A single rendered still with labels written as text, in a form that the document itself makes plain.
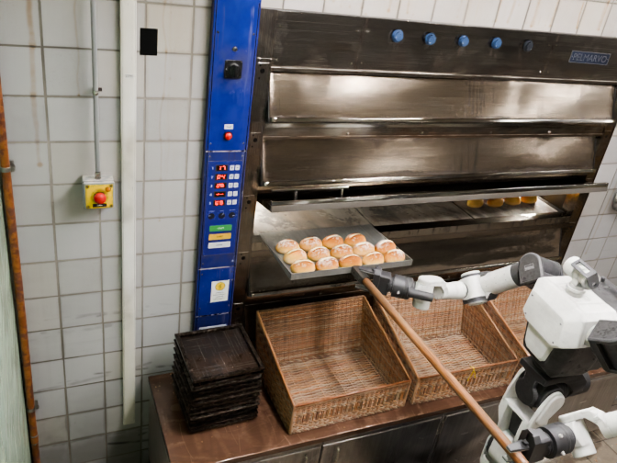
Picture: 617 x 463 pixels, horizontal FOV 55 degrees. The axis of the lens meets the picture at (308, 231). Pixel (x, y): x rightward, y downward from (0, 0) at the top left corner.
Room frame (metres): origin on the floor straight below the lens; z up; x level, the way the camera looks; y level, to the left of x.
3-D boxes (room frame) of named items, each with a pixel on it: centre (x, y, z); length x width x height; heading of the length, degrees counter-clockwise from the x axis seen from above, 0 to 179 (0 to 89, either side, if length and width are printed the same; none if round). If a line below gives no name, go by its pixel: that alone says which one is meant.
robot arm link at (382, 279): (1.96, -0.34, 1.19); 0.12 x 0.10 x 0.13; 83
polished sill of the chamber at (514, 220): (2.58, -0.56, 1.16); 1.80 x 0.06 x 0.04; 117
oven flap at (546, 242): (2.56, -0.57, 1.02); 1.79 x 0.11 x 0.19; 117
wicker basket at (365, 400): (2.05, -0.18, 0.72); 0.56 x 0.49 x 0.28; 118
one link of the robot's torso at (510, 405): (1.76, -0.94, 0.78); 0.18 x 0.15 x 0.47; 27
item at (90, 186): (1.83, 0.74, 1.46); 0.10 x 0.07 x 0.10; 117
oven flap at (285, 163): (2.56, -0.57, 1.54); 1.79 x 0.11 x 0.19; 117
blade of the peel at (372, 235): (2.20, -0.12, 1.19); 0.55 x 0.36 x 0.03; 118
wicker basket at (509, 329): (2.61, -1.25, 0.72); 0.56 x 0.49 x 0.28; 117
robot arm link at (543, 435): (1.25, -0.73, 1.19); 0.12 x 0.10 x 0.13; 117
